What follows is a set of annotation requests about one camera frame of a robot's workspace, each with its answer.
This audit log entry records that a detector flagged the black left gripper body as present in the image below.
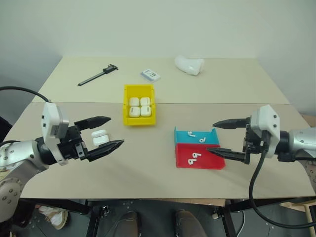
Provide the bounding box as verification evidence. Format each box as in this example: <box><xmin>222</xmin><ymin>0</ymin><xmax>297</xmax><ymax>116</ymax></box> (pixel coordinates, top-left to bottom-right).
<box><xmin>57</xmin><ymin>124</ymin><xmax>89</xmax><ymax>161</ymax></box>

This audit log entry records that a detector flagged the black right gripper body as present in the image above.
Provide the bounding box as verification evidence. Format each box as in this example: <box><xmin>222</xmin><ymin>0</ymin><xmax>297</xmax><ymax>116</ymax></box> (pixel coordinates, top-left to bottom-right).
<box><xmin>242</xmin><ymin>123</ymin><xmax>270</xmax><ymax>165</ymax></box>

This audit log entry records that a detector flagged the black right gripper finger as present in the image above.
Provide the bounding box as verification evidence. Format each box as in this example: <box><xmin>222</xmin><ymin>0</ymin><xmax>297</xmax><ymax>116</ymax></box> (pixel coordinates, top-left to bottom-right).
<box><xmin>212</xmin><ymin>117</ymin><xmax>251</xmax><ymax>130</ymax></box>
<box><xmin>206</xmin><ymin>147</ymin><xmax>248</xmax><ymax>164</ymax></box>

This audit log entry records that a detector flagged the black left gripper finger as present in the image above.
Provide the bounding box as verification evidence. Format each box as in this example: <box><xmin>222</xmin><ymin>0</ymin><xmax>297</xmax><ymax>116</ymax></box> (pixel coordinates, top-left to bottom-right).
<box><xmin>86</xmin><ymin>139</ymin><xmax>125</xmax><ymax>162</ymax></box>
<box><xmin>74</xmin><ymin>116</ymin><xmax>112</xmax><ymax>131</ymax></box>

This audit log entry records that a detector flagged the yellow plastic bin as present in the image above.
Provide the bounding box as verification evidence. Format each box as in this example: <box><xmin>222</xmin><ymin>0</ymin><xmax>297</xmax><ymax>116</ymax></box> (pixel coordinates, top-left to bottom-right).
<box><xmin>122</xmin><ymin>83</ymin><xmax>158</xmax><ymax>127</ymax></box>

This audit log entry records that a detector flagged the small white printed card box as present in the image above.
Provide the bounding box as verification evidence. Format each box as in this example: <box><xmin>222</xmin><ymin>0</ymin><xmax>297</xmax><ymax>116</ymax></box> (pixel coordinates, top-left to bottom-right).
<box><xmin>140</xmin><ymin>69</ymin><xmax>162</xmax><ymax>82</ymax></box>

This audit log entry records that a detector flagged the red plastic tray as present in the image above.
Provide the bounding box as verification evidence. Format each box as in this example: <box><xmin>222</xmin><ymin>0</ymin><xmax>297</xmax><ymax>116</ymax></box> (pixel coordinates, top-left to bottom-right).
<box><xmin>174</xmin><ymin>143</ymin><xmax>227</xmax><ymax>171</ymax></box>

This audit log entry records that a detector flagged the black vernier caliper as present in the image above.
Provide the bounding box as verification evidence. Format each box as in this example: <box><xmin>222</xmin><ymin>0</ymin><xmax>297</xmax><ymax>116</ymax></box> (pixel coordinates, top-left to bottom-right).
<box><xmin>77</xmin><ymin>64</ymin><xmax>119</xmax><ymax>87</ymax></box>

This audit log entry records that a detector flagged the blue plastic tray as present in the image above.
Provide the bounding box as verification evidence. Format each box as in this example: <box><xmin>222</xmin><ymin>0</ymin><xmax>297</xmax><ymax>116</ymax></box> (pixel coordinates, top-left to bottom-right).
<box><xmin>173</xmin><ymin>126</ymin><xmax>221</xmax><ymax>146</ymax></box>

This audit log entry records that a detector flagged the white curved plastic part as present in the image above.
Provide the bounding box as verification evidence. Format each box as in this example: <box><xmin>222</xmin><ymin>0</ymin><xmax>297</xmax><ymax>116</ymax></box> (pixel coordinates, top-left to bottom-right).
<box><xmin>174</xmin><ymin>55</ymin><xmax>205</xmax><ymax>76</ymax></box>

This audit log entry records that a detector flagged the white sneaker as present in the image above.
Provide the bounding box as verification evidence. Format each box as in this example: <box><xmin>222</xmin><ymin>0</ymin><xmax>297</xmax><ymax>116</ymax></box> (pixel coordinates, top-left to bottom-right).
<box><xmin>39</xmin><ymin>204</ymin><xmax>69</xmax><ymax>231</ymax></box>

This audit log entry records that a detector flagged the dark brown rounded shape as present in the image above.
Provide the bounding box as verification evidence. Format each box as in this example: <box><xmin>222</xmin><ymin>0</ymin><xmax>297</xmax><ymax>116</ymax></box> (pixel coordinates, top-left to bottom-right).
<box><xmin>175</xmin><ymin>209</ymin><xmax>207</xmax><ymax>237</ymax></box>
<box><xmin>112</xmin><ymin>210</ymin><xmax>139</xmax><ymax>237</ymax></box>

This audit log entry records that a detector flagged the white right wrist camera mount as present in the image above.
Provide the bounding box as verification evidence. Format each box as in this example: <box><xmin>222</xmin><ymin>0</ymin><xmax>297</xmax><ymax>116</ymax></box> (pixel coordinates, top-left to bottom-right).
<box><xmin>250</xmin><ymin>104</ymin><xmax>281</xmax><ymax>159</ymax></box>

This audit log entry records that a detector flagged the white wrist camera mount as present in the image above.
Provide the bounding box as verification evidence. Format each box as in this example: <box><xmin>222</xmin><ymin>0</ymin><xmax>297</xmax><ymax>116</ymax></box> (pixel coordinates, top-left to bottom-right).
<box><xmin>250</xmin><ymin>104</ymin><xmax>281</xmax><ymax>159</ymax></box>
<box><xmin>41</xmin><ymin>101</ymin><xmax>71</xmax><ymax>166</ymax></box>

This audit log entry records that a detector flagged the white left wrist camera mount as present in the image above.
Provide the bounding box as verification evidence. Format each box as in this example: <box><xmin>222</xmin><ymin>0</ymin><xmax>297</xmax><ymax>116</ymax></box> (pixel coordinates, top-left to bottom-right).
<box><xmin>41</xmin><ymin>101</ymin><xmax>71</xmax><ymax>166</ymax></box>

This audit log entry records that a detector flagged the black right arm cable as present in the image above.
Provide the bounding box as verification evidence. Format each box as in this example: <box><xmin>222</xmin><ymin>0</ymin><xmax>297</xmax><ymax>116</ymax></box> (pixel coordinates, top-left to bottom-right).
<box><xmin>248</xmin><ymin>145</ymin><xmax>316</xmax><ymax>229</ymax></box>

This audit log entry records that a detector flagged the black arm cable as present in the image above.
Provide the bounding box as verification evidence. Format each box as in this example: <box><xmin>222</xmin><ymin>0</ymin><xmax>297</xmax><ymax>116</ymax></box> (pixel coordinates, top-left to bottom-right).
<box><xmin>0</xmin><ymin>86</ymin><xmax>52</xmax><ymax>103</ymax></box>
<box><xmin>248</xmin><ymin>145</ymin><xmax>316</xmax><ymax>229</ymax></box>

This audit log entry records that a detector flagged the black metal table frame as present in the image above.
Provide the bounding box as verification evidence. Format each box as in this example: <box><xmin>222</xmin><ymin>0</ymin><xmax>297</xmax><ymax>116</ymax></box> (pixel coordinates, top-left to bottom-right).
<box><xmin>19</xmin><ymin>197</ymin><xmax>301</xmax><ymax>237</ymax></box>

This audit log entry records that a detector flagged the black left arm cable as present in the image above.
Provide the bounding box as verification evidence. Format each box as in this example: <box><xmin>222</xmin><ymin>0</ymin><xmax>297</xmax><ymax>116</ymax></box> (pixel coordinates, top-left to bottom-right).
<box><xmin>0</xmin><ymin>86</ymin><xmax>52</xmax><ymax>103</ymax></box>

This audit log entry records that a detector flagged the light wooden frame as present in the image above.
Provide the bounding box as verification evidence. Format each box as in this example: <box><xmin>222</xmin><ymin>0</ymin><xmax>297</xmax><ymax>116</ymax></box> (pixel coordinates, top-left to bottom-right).
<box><xmin>280</xmin><ymin>197</ymin><xmax>316</xmax><ymax>237</ymax></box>

